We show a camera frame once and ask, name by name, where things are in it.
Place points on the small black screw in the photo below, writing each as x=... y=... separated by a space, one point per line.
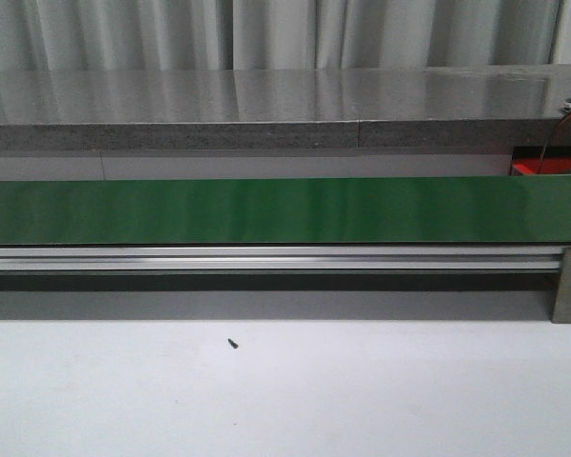
x=232 y=343

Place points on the grey stone-look back shelf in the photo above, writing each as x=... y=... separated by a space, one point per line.
x=488 y=107

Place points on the green conveyor belt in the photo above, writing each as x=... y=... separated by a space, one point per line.
x=479 y=210

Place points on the red plastic tray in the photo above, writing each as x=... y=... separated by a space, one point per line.
x=532 y=161

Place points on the grey curtain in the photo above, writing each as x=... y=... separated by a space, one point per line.
x=274 y=35

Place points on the aluminium conveyor side rail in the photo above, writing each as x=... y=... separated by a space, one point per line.
x=282 y=258

